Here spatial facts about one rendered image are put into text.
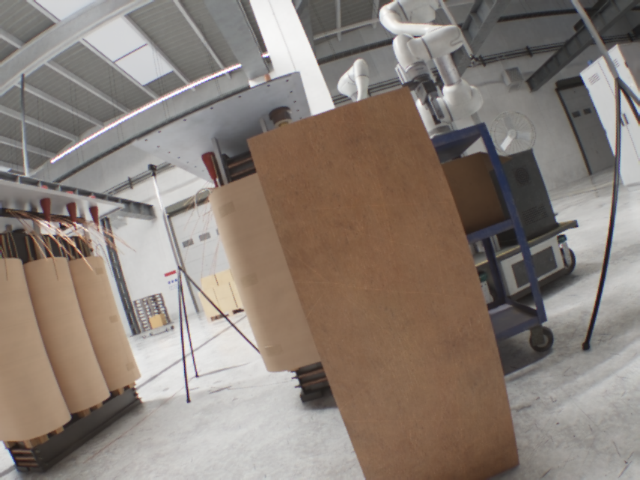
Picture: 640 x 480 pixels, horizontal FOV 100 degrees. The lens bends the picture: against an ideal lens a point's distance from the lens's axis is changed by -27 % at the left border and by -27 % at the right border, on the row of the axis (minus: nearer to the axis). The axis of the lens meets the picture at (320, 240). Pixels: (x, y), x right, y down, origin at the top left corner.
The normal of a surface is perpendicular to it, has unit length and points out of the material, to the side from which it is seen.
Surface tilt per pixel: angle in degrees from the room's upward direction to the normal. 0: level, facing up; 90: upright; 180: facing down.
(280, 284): 90
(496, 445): 90
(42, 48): 90
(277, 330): 90
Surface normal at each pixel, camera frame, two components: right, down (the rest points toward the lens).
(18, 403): 0.51, -0.21
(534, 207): 0.09, -0.07
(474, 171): -0.11, 0.00
